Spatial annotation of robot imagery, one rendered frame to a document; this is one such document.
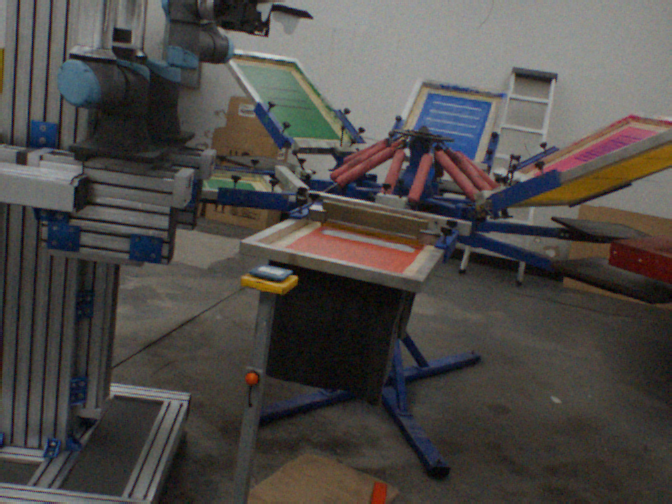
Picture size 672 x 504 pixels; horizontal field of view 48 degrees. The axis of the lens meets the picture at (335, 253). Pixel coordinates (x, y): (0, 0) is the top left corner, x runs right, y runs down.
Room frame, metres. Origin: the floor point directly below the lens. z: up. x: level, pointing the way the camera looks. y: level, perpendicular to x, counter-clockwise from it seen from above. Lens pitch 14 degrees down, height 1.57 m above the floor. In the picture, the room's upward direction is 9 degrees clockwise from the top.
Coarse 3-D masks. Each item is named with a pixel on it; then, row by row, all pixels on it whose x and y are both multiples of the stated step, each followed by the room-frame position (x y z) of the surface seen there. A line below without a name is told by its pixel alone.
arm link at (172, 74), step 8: (144, 64) 2.58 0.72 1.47; (152, 64) 2.54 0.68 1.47; (160, 64) 2.54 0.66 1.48; (152, 72) 2.53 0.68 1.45; (160, 72) 2.53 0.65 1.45; (168, 72) 2.54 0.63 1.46; (176, 72) 2.56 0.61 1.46; (152, 80) 2.53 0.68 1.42; (160, 80) 2.53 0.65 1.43; (168, 80) 2.54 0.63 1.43; (176, 80) 2.56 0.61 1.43; (152, 88) 2.53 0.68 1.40; (160, 88) 2.53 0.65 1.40; (168, 88) 2.54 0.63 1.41; (176, 88) 2.57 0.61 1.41; (152, 96) 2.53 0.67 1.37; (160, 96) 2.53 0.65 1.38; (168, 96) 2.54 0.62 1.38; (176, 96) 2.57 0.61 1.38
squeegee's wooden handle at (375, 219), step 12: (324, 204) 2.85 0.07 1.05; (336, 204) 2.84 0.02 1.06; (336, 216) 2.84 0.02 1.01; (348, 216) 2.83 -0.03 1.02; (360, 216) 2.82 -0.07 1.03; (372, 216) 2.81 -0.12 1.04; (384, 216) 2.80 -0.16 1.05; (396, 216) 2.79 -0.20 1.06; (372, 228) 2.81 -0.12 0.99; (384, 228) 2.80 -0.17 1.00; (396, 228) 2.79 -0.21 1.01; (408, 228) 2.78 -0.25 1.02; (420, 228) 2.77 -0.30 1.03
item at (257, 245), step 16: (288, 224) 2.66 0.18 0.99; (304, 224) 2.84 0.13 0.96; (256, 240) 2.35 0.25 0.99; (272, 240) 2.50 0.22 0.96; (256, 256) 2.29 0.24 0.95; (272, 256) 2.28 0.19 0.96; (288, 256) 2.27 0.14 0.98; (304, 256) 2.26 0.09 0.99; (320, 256) 2.28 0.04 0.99; (432, 256) 2.51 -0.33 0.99; (336, 272) 2.23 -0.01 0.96; (352, 272) 2.22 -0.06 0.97; (368, 272) 2.21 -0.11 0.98; (384, 272) 2.20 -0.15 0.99; (416, 272) 2.26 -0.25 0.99; (432, 272) 2.39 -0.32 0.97; (400, 288) 2.19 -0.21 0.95; (416, 288) 2.18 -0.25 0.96
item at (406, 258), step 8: (384, 240) 2.81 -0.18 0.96; (376, 248) 2.65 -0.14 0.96; (384, 248) 2.67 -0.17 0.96; (392, 248) 2.69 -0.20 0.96; (416, 248) 2.76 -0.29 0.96; (400, 256) 2.59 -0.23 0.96; (408, 256) 2.61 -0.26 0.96; (416, 256) 2.63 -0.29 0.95; (368, 264) 2.41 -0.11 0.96; (376, 264) 2.42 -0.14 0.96; (392, 264) 2.46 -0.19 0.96; (400, 264) 2.47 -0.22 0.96; (408, 264) 2.49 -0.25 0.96; (400, 272) 2.37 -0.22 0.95
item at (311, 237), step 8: (312, 232) 2.75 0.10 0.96; (344, 232) 2.84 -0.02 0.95; (352, 232) 2.86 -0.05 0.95; (296, 240) 2.59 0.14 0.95; (304, 240) 2.60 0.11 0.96; (312, 240) 2.62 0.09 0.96; (336, 240) 2.68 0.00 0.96; (344, 240) 2.70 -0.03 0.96; (288, 248) 2.45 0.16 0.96; (296, 248) 2.47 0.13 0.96; (328, 256) 2.43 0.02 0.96
